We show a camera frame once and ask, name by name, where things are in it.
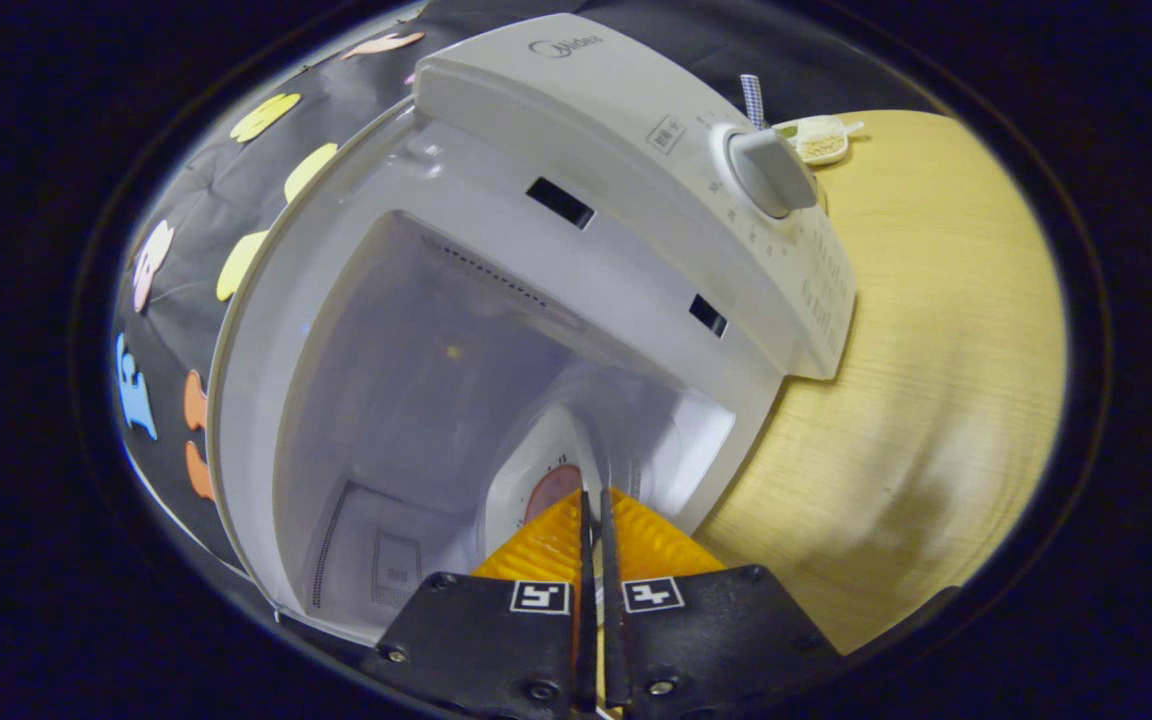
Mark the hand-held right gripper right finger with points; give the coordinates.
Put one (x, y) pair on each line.
(706, 640)

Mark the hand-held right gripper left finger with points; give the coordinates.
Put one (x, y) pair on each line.
(496, 640)

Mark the round pink food slice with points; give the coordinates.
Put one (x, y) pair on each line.
(548, 490)

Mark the white square plate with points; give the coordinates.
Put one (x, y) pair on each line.
(514, 475)

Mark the white microwave oven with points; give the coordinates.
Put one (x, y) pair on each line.
(586, 150)

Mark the white divided condiment dish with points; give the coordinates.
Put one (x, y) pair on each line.
(821, 143)

